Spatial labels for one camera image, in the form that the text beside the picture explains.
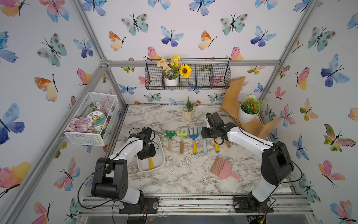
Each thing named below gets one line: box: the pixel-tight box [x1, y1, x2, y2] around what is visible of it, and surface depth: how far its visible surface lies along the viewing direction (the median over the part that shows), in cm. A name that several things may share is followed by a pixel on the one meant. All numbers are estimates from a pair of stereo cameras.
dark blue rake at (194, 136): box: [187, 126, 200, 155], surface depth 100 cm
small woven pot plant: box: [181, 95, 199, 120], surface depth 110 cm
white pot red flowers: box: [238, 94, 263, 124], surface depth 94 cm
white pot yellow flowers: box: [156, 54, 192, 87], surface depth 86 cm
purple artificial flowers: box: [66, 116, 94, 133], surface depth 61 cm
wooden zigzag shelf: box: [220, 76, 282, 140], surface depth 103 cm
